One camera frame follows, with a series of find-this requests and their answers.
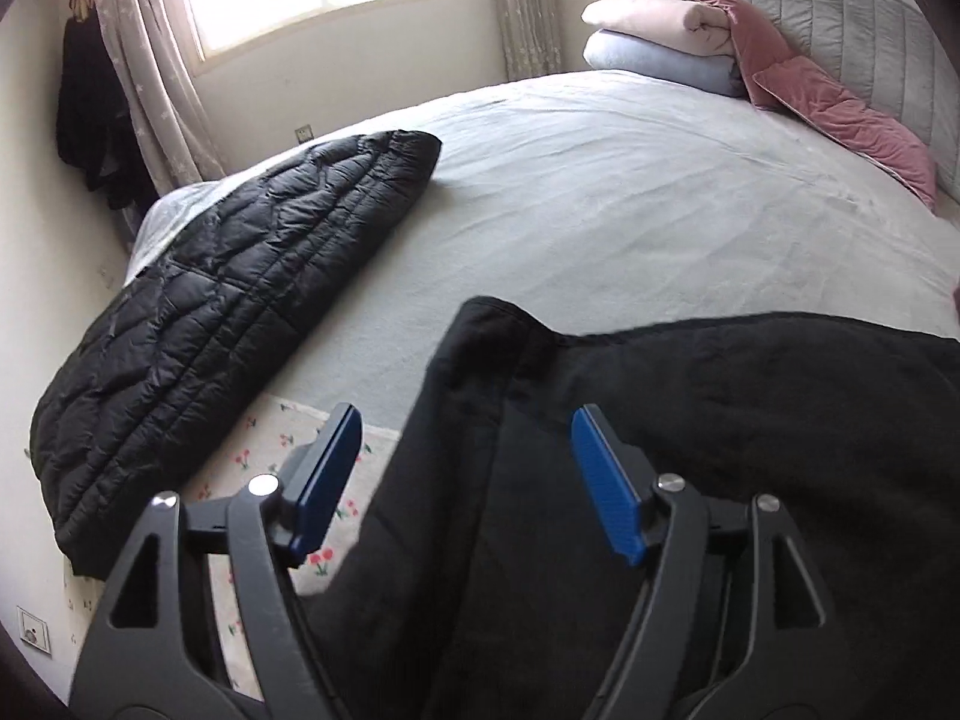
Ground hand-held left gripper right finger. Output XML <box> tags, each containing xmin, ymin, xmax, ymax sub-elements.
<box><xmin>570</xmin><ymin>403</ymin><xmax>852</xmax><ymax>720</ymax></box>

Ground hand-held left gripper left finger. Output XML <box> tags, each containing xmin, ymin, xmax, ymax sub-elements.
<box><xmin>71</xmin><ymin>403</ymin><xmax>366</xmax><ymax>720</ymax></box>

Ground black snap-button jacket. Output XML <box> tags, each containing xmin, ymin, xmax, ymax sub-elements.
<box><xmin>300</xmin><ymin>296</ymin><xmax>960</xmax><ymax>720</ymax></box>

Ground hanging dark clothes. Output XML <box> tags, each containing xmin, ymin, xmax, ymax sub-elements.
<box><xmin>56</xmin><ymin>15</ymin><xmax>147</xmax><ymax>211</ymax></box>

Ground cherry print blanket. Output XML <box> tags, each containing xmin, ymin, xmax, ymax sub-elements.
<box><xmin>60</xmin><ymin>394</ymin><xmax>398</xmax><ymax>698</ymax></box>

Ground black quilted puffer jacket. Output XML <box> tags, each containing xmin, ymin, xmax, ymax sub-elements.
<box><xmin>30</xmin><ymin>129</ymin><xmax>443</xmax><ymax>582</ymax></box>

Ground bed with pale grey sheet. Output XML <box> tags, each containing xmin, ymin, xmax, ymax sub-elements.
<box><xmin>124</xmin><ymin>69</ymin><xmax>960</xmax><ymax>440</ymax></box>

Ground folded light blue blanket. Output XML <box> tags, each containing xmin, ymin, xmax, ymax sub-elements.
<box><xmin>583</xmin><ymin>30</ymin><xmax>751</xmax><ymax>98</ymax></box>

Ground pink quilted blanket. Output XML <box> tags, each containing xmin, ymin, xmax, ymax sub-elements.
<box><xmin>652</xmin><ymin>0</ymin><xmax>940</xmax><ymax>212</ymax></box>

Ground beige speckled curtain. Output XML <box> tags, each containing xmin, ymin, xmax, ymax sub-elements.
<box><xmin>90</xmin><ymin>0</ymin><xmax>230</xmax><ymax>196</ymax></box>
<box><xmin>484</xmin><ymin>0</ymin><xmax>565</xmax><ymax>81</ymax></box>

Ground folded pale pink blanket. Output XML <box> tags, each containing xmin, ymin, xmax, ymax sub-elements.
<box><xmin>581</xmin><ymin>0</ymin><xmax>740</xmax><ymax>59</ymax></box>

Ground grey quilted headboard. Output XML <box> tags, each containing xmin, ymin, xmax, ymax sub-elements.
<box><xmin>671</xmin><ymin>0</ymin><xmax>960</xmax><ymax>203</ymax></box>

